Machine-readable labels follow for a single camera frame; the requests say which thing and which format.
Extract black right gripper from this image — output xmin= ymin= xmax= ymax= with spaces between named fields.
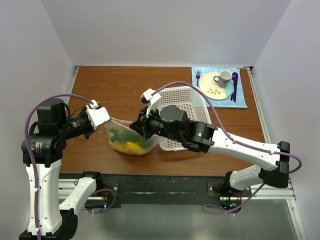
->
xmin=130 ymin=104 xmax=183 ymax=143

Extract clear zip top bag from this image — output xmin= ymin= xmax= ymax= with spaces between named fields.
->
xmin=104 ymin=118 xmax=165 ymax=156

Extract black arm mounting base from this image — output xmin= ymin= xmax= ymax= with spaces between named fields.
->
xmin=74 ymin=171 xmax=253 ymax=211

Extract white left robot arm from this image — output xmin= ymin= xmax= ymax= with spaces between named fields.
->
xmin=19 ymin=95 xmax=111 ymax=240

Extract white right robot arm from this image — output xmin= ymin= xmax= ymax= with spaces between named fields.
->
xmin=129 ymin=105 xmax=290 ymax=197

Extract fake green bell pepper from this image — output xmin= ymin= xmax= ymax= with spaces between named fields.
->
xmin=108 ymin=127 xmax=154 ymax=148

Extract white perforated plastic basket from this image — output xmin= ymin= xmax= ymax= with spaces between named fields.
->
xmin=149 ymin=85 xmax=213 ymax=152

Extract purple plastic fork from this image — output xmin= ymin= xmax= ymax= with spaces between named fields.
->
xmin=196 ymin=69 xmax=201 ymax=87

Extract cream and teal plate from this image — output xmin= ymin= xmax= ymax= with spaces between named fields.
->
xmin=198 ymin=72 xmax=234 ymax=101

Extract grey ceramic mug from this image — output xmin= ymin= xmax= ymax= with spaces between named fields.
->
xmin=213 ymin=70 xmax=233 ymax=88

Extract purple plastic spoon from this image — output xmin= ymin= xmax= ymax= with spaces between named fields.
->
xmin=230 ymin=72 xmax=239 ymax=103

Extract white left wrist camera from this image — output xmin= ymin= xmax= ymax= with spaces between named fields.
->
xmin=85 ymin=99 xmax=112 ymax=130

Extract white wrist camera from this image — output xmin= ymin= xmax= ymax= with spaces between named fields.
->
xmin=140 ymin=88 xmax=161 ymax=118
xmin=85 ymin=99 xmax=112 ymax=130

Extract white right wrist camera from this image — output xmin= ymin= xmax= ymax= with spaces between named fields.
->
xmin=140 ymin=88 xmax=161 ymax=118

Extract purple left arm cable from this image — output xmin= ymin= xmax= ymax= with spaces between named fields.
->
xmin=25 ymin=93 xmax=100 ymax=240

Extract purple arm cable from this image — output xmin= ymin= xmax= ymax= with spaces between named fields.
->
xmin=25 ymin=93 xmax=100 ymax=240
xmin=152 ymin=80 xmax=303 ymax=216

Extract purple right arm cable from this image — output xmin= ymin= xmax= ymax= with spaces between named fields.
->
xmin=152 ymin=80 xmax=303 ymax=216

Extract aluminium table frame rail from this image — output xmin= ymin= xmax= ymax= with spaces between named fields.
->
xmin=240 ymin=67 xmax=307 ymax=240

